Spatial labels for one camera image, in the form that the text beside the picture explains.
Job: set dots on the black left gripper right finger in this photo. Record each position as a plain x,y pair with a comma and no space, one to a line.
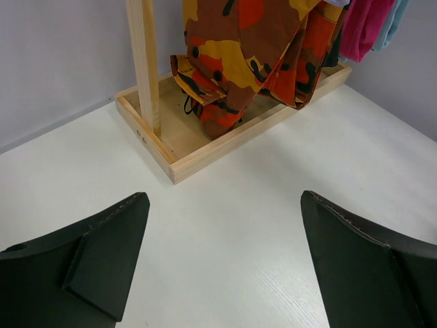
369,275

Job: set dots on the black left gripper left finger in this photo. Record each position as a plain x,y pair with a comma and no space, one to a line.
77,276

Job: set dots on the orange camouflage trousers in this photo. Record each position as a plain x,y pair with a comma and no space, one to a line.
239,50

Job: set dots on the black trousers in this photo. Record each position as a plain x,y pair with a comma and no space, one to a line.
332,57

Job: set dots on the pink trousers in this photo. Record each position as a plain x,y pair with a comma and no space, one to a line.
362,26

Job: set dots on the light blue trousers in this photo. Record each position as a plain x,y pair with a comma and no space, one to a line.
391,25

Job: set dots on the wooden clothes rack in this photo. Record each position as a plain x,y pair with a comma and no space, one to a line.
157,113

